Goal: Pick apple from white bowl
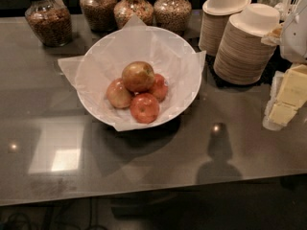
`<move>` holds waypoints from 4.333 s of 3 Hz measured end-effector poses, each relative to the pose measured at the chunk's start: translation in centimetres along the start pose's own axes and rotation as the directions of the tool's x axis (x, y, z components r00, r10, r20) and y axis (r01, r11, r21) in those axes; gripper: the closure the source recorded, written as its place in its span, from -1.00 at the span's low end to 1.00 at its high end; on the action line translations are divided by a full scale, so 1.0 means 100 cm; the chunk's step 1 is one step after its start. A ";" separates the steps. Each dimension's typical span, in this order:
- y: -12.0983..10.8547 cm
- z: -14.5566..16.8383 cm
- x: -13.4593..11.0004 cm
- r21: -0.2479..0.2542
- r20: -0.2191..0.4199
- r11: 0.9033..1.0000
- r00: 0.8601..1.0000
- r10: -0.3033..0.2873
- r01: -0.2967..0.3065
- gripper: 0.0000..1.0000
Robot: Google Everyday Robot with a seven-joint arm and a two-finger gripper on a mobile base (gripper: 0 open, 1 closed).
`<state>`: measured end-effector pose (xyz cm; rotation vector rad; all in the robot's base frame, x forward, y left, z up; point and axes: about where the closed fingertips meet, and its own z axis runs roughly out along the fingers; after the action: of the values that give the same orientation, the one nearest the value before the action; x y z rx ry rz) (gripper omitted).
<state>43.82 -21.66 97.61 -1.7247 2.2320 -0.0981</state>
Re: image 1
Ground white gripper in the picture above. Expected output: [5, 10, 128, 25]
[261, 0, 307, 131]

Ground green-red apple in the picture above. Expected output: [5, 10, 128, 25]
[122, 61, 154, 92]

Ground right red apple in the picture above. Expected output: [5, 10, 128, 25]
[148, 74, 168, 102]

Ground white bowl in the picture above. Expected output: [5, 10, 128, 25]
[74, 25, 203, 127]

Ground front red apple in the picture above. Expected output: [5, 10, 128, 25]
[130, 93, 160, 124]

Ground left pale red apple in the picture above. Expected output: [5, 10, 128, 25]
[106, 78, 133, 108]

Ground black mat under bowls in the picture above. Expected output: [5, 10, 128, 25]
[205, 48, 292, 88]

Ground front stack paper bowls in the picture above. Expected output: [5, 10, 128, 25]
[213, 3, 280, 85]

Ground stack paper bowls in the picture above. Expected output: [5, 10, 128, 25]
[199, 0, 251, 57]
[213, 3, 280, 85]

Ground rear stack paper bowls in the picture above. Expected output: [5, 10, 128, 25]
[199, 0, 251, 57]

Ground white paper liner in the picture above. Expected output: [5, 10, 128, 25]
[57, 14, 207, 132]

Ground left glass cereal jar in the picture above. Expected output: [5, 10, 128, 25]
[25, 0, 72, 47]

